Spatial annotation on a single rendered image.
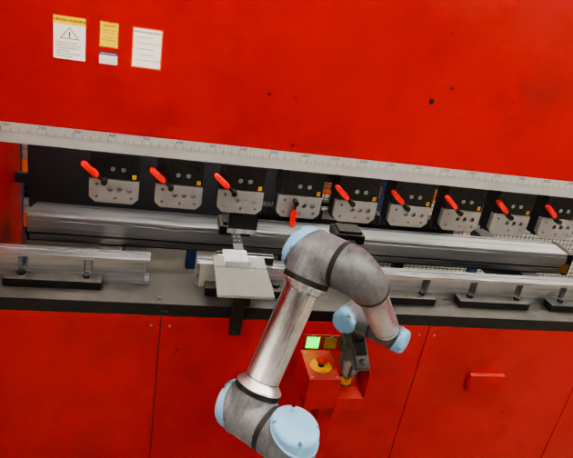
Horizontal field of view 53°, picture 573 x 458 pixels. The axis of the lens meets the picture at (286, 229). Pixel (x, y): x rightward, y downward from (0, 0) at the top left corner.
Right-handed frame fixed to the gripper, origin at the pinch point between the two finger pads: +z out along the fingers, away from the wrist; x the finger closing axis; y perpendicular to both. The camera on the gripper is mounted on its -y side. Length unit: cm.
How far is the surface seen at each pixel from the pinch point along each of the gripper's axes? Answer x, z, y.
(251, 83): 41, -83, 37
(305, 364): 15.0, -3.6, 1.8
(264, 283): 30.0, -24.5, 16.9
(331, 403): 6.0, 5.0, -6.4
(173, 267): 52, 91, 195
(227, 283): 42, -25, 15
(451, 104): -25, -85, 38
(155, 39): 69, -92, 38
